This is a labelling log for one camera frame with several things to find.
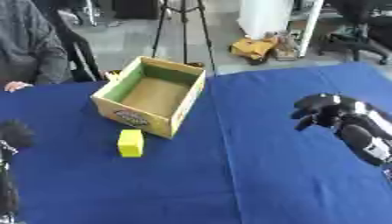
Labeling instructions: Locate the person's hand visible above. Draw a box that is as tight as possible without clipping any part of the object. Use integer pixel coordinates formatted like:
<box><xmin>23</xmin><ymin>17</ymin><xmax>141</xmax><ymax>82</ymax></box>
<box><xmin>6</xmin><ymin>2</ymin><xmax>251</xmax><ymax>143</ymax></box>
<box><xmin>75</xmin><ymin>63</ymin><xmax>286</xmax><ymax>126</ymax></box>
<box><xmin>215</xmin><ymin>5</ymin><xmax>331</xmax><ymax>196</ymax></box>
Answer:
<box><xmin>3</xmin><ymin>80</ymin><xmax>34</xmax><ymax>93</ymax></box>

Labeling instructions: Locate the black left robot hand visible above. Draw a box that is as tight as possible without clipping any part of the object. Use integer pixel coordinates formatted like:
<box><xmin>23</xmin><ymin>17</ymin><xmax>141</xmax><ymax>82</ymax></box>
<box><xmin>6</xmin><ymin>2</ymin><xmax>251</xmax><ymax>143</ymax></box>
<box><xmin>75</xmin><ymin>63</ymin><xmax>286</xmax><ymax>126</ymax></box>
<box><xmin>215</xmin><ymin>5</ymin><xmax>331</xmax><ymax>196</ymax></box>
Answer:
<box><xmin>0</xmin><ymin>118</ymin><xmax>37</xmax><ymax>151</ymax></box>

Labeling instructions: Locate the black tripod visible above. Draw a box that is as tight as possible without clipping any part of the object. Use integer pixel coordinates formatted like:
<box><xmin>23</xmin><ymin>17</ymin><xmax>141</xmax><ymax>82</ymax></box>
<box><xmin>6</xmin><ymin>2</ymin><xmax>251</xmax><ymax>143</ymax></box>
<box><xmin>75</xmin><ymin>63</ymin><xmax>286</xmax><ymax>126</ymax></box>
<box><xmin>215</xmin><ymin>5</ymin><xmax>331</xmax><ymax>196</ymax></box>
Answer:
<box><xmin>150</xmin><ymin>0</ymin><xmax>218</xmax><ymax>77</ymax></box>

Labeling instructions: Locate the tan cardboard box green inside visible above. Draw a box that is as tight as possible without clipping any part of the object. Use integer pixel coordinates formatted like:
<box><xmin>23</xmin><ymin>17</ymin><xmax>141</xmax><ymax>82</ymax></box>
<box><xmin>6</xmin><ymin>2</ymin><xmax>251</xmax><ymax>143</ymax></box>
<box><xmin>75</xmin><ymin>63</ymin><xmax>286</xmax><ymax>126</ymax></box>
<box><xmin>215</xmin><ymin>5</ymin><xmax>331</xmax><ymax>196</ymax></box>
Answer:
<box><xmin>88</xmin><ymin>55</ymin><xmax>208</xmax><ymax>140</ymax></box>

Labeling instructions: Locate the black office chair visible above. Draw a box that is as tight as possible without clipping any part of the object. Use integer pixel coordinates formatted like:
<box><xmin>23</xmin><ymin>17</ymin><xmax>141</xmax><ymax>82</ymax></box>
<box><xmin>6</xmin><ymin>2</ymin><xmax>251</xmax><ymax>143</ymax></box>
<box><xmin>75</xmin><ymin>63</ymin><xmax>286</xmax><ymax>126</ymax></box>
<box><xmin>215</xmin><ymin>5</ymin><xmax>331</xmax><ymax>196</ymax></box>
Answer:
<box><xmin>317</xmin><ymin>0</ymin><xmax>392</xmax><ymax>66</ymax></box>

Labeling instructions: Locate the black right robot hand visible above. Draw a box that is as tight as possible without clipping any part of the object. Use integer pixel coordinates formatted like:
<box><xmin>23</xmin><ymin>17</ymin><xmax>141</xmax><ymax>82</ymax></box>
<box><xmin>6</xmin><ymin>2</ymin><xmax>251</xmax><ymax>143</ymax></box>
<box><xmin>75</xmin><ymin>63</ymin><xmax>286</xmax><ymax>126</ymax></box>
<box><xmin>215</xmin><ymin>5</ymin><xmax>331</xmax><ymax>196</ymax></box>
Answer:
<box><xmin>289</xmin><ymin>93</ymin><xmax>392</xmax><ymax>166</ymax></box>

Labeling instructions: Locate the person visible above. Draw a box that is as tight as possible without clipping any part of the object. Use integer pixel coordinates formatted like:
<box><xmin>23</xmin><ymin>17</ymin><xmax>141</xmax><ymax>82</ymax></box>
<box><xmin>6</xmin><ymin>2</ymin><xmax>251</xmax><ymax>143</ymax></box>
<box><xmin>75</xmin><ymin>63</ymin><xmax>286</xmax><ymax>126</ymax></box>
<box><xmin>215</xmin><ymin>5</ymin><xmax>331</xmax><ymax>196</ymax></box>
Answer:
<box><xmin>0</xmin><ymin>0</ymin><xmax>74</xmax><ymax>86</ymax></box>

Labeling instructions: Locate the white cabinet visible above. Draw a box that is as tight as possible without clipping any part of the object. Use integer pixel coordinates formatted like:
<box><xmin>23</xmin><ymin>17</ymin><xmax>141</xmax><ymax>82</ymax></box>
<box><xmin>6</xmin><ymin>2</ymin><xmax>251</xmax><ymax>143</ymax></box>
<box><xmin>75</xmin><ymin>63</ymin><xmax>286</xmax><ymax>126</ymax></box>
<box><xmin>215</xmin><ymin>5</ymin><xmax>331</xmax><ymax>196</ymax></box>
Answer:
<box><xmin>235</xmin><ymin>0</ymin><xmax>326</xmax><ymax>58</ymax></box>

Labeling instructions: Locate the yellow rectangular block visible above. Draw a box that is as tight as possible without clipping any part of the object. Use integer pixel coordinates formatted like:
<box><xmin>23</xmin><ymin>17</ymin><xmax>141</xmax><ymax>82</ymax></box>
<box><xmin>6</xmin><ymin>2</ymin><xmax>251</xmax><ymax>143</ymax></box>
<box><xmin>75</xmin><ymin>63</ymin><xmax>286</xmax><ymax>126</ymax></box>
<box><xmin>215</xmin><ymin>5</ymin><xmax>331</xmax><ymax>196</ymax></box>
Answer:
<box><xmin>116</xmin><ymin>129</ymin><xmax>146</xmax><ymax>158</ymax></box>

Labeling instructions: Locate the yellow bag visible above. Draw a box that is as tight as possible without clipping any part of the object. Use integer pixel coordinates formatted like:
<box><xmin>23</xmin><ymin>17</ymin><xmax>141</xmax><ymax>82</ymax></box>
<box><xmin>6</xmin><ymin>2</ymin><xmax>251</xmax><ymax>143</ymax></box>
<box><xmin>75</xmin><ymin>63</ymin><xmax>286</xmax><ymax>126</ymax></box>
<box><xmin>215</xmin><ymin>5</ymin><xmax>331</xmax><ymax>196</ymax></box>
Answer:
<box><xmin>227</xmin><ymin>36</ymin><xmax>281</xmax><ymax>66</ymax></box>

